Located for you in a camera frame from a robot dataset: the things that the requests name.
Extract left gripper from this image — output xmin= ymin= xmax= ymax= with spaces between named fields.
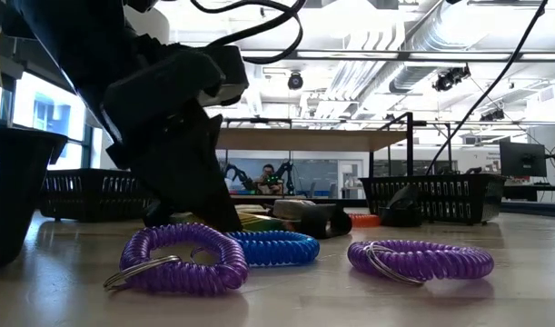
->
xmin=99 ymin=46 xmax=245 ymax=233

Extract yellow green crayon box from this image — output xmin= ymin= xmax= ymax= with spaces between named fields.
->
xmin=234 ymin=199 xmax=318 ymax=233

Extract purple coil wrist keychain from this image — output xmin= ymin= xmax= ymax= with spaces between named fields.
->
xmin=347 ymin=239 xmax=495 ymax=287
xmin=103 ymin=222 xmax=250 ymax=297

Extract blue coil wrist keychain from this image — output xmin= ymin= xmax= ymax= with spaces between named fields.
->
xmin=224 ymin=230 xmax=322 ymax=268

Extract black plastic slotted basket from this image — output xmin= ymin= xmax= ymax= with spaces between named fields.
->
xmin=0 ymin=125 xmax=69 ymax=269
xmin=39 ymin=167 xmax=154 ymax=223
xmin=359 ymin=173 xmax=508 ymax=226

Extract orange coil wrist keychain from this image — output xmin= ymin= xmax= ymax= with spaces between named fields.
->
xmin=348 ymin=213 xmax=382 ymax=229

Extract dark background desk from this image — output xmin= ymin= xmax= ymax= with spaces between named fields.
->
xmin=501 ymin=183 xmax=555 ymax=203

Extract person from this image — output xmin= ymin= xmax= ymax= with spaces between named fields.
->
xmin=253 ymin=163 xmax=283 ymax=196

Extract wooden shelf riser black legs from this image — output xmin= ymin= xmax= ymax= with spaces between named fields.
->
xmin=215 ymin=112 xmax=417 ymax=201

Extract large window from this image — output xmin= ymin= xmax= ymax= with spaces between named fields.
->
xmin=0 ymin=70 xmax=91 ymax=172

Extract black ceiling spotlight cluster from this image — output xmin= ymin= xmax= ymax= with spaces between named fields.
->
xmin=431 ymin=63 xmax=472 ymax=93

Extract black computer monitor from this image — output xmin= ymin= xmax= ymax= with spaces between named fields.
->
xmin=499 ymin=140 xmax=549 ymax=178

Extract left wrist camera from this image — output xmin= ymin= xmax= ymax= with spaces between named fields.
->
xmin=197 ymin=44 xmax=251 ymax=108

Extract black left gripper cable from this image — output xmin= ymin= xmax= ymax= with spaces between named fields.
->
xmin=189 ymin=0 xmax=308 ymax=65

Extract grey ceiling air duct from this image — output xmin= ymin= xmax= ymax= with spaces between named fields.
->
xmin=388 ymin=0 xmax=469 ymax=94

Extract long black hanging cable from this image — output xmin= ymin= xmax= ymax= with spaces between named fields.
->
xmin=422 ymin=0 xmax=550 ymax=177

